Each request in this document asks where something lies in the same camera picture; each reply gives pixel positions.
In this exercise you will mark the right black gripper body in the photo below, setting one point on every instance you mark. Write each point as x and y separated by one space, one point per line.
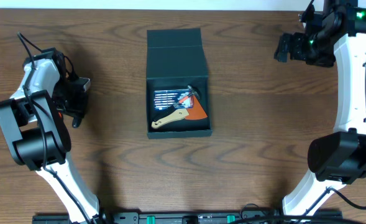
315 50

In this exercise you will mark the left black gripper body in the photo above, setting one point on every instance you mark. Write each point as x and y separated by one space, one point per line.
77 106

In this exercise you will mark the clear blue screwdriver set case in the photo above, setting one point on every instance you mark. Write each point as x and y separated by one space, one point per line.
164 99

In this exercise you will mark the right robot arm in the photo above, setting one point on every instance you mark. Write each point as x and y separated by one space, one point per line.
335 37

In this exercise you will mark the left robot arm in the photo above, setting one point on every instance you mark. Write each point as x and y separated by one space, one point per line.
32 123

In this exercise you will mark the dark green box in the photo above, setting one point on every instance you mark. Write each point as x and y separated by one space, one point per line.
176 59

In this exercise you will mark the orange scraper wooden handle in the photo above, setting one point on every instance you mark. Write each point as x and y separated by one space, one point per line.
195 113

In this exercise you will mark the black yellow handled screwdriver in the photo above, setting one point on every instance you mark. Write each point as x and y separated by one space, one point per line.
76 121

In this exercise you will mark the small black red hammer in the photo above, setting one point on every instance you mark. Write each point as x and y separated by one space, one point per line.
170 109

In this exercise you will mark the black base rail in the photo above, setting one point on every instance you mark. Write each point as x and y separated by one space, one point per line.
179 218

